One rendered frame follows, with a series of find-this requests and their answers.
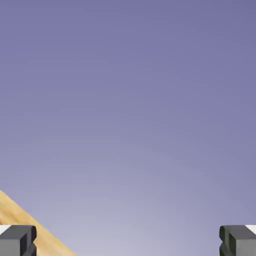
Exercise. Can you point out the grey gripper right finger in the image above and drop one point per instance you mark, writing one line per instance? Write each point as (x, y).
(240, 242)

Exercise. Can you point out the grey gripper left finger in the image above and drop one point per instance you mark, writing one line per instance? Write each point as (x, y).
(14, 242)

